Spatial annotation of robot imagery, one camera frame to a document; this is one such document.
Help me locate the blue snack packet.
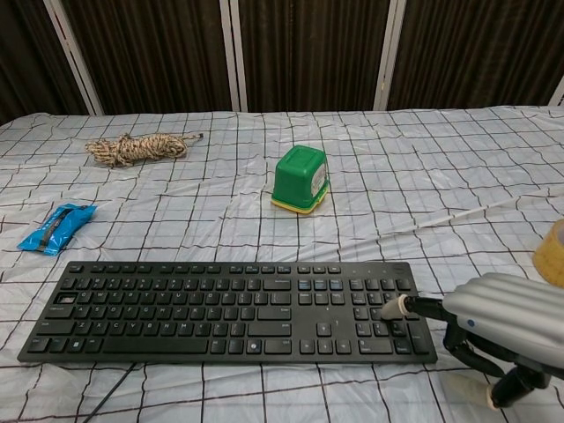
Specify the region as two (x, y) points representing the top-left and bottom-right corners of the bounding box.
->
(17, 202), (98, 256)

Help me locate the black computer keyboard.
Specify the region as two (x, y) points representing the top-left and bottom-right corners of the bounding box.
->
(18, 261), (440, 367)

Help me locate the beige braided rope bundle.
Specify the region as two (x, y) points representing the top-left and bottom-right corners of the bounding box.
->
(84, 132), (204, 168)

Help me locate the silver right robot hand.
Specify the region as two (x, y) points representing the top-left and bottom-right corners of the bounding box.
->
(380, 272), (564, 410)

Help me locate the dark folding screen with white frame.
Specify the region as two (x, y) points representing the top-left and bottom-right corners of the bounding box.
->
(0, 0), (564, 126)

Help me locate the white grid-pattern tablecloth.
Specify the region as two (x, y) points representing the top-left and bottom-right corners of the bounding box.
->
(0, 104), (564, 423)

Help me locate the black cable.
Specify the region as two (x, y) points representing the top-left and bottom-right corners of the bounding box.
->
(79, 361), (137, 423)

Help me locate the yellow tape roll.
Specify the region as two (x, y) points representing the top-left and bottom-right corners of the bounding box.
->
(533, 219), (564, 289)

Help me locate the green and yellow plastic container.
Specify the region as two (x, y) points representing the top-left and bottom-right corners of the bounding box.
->
(270, 145), (330, 216)

